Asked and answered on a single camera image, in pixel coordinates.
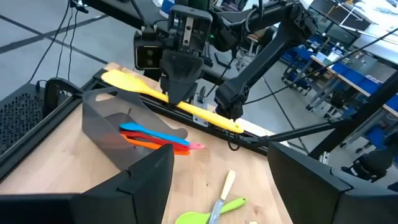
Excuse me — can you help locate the thin black cable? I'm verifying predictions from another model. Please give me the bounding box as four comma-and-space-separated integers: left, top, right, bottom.
27, 0, 72, 84
55, 9, 70, 78
67, 0, 79, 82

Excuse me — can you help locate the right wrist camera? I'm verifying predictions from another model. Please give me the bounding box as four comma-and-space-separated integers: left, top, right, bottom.
133, 30, 165, 71

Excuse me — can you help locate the red silicone spatula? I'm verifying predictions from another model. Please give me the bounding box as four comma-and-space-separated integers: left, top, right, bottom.
119, 130, 191, 152

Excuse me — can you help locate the thick black cable loop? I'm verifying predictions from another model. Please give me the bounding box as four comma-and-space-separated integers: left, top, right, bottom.
35, 77, 85, 116

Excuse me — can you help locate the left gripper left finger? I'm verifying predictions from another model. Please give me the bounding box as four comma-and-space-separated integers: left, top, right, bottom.
0, 143, 175, 224

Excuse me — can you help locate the yellow silicone spatula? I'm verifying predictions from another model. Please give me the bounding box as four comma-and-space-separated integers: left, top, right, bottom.
101, 68, 245, 134

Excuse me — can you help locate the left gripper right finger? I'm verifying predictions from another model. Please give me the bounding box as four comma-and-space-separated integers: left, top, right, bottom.
267, 142, 398, 224

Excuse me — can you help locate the blue silicone spatula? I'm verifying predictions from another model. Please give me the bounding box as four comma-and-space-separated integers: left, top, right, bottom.
119, 122, 191, 146

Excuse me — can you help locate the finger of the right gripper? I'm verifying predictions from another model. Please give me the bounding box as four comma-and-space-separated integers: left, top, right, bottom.
159, 49, 205, 106

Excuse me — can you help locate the black office chair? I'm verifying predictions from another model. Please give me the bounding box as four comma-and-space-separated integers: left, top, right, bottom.
340, 146, 398, 187

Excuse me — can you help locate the black wall screen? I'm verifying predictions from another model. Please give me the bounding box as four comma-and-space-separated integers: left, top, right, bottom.
307, 0, 358, 47

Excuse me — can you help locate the black perforated metal box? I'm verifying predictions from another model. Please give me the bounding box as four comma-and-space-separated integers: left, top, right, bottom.
0, 82, 47, 156

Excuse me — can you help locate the orange silicone spatula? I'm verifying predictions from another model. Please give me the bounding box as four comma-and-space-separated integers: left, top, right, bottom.
120, 133, 191, 156

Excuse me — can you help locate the grey translucent plastic bin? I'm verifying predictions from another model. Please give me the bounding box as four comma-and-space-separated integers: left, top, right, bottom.
81, 86, 189, 171

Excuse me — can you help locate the small pink silicone spatula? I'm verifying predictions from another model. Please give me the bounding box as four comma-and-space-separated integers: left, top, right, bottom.
185, 142, 206, 151

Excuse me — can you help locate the cream-handled table knife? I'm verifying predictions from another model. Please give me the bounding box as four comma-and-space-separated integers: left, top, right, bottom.
207, 169, 237, 224

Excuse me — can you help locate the blue storage workbench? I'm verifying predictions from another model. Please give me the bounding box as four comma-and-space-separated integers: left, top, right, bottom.
281, 32, 398, 125

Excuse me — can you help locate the green silicone spoon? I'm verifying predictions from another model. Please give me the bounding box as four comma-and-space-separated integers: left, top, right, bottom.
174, 197, 247, 224

